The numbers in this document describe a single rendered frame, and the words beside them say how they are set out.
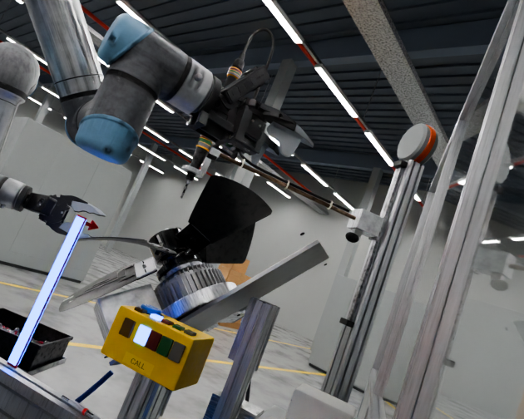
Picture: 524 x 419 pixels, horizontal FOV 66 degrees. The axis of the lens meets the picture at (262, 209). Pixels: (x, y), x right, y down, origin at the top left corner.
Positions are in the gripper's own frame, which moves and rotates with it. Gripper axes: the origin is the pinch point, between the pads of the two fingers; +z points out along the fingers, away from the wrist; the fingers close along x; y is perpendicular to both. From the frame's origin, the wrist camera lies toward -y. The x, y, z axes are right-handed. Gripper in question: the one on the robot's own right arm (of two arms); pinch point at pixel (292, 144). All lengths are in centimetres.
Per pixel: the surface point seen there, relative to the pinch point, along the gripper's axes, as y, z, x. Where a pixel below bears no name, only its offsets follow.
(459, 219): 10.8, 12.5, 26.8
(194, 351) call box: 39.9, -1.8, -7.7
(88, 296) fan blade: 38, -2, -71
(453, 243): 14.3, 12.6, 26.4
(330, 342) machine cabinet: 16, 618, -504
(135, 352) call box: 42.9, -8.7, -14.6
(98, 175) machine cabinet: -140, 126, -686
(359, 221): -10, 61, -32
